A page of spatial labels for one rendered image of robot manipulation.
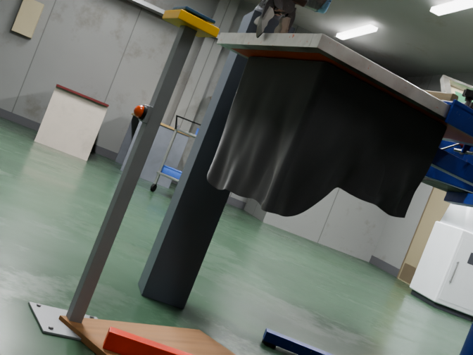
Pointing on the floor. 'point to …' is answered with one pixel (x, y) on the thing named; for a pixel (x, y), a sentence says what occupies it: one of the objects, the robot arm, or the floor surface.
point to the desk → (157, 151)
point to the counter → (71, 122)
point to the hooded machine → (448, 264)
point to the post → (141, 145)
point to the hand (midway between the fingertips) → (269, 38)
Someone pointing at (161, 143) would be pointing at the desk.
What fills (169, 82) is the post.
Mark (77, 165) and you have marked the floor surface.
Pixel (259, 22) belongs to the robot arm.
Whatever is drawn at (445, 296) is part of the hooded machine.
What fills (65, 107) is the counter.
